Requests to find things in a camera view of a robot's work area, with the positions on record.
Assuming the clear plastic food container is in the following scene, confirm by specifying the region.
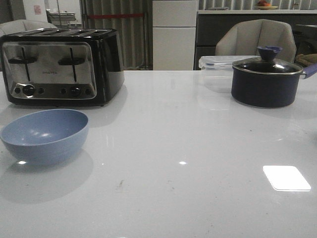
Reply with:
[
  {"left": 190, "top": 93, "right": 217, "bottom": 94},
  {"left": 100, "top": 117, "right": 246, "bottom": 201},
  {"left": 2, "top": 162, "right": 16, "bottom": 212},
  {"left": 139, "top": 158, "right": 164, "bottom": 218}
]
[{"left": 199, "top": 56, "right": 259, "bottom": 93}]

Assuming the white refrigerator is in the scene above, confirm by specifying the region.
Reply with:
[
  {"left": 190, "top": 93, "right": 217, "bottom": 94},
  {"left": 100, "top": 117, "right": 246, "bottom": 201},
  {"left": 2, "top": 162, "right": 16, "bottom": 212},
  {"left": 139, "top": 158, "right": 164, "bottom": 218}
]
[{"left": 152, "top": 0, "right": 199, "bottom": 70}]

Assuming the beige chair left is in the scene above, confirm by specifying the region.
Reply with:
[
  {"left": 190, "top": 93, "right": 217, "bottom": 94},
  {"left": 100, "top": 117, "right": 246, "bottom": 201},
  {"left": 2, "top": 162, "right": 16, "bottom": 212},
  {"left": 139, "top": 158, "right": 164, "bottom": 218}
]
[{"left": 0, "top": 19, "right": 57, "bottom": 36}]

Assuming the black and chrome toaster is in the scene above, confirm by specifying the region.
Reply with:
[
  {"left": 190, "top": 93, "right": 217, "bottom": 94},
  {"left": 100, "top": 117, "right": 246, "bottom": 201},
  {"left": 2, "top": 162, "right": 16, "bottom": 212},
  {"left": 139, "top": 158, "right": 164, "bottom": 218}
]
[{"left": 0, "top": 28, "right": 124, "bottom": 107}]

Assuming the red barrier tape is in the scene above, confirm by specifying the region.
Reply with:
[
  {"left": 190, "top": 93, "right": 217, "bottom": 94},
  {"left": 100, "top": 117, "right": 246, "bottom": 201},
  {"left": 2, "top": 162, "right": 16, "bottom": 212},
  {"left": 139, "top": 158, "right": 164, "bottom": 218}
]
[{"left": 87, "top": 13, "right": 144, "bottom": 19}]

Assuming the dark blue saucepan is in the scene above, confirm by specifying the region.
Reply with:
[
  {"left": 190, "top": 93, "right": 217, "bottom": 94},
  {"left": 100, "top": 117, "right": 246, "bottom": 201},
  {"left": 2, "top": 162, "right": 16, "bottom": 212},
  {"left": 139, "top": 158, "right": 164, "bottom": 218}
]
[{"left": 231, "top": 62, "right": 317, "bottom": 108}]

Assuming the beige chair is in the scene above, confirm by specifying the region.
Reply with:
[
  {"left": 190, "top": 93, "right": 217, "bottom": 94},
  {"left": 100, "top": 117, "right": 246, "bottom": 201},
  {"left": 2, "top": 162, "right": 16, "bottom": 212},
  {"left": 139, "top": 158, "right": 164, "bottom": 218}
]
[
  {"left": 0, "top": 19, "right": 57, "bottom": 36},
  {"left": 215, "top": 19, "right": 297, "bottom": 62}
]

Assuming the glass lid with blue knob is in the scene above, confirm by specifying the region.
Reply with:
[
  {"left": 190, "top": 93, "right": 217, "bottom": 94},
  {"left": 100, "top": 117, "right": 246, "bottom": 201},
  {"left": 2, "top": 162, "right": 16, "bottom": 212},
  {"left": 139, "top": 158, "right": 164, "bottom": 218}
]
[{"left": 232, "top": 46, "right": 303, "bottom": 75}]

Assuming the dark kitchen counter cabinet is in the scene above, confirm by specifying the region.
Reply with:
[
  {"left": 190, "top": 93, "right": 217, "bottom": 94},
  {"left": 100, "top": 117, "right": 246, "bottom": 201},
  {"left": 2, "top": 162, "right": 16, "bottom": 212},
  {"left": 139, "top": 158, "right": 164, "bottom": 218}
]
[{"left": 194, "top": 9, "right": 317, "bottom": 70}]

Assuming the blue bowl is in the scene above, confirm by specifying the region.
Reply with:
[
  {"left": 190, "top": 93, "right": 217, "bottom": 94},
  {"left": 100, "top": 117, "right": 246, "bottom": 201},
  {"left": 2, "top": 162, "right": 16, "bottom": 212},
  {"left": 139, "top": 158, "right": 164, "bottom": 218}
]
[{"left": 0, "top": 109, "right": 89, "bottom": 166}]

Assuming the yellowish cloth item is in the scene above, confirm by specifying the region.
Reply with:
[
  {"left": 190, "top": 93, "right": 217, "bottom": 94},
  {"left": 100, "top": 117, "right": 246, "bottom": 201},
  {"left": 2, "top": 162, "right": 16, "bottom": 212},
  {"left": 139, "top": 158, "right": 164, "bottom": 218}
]
[{"left": 295, "top": 53, "right": 317, "bottom": 66}]

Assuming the beige chair right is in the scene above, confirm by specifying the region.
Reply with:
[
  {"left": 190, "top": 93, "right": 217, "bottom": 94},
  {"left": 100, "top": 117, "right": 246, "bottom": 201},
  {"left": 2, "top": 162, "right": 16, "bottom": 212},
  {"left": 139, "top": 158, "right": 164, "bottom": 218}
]
[{"left": 215, "top": 19, "right": 297, "bottom": 62}]

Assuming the fruit plate on counter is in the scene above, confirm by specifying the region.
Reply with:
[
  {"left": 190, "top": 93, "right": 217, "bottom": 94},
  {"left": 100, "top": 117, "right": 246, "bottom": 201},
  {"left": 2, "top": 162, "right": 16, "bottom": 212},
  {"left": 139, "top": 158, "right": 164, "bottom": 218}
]
[{"left": 256, "top": 0, "right": 278, "bottom": 10}]

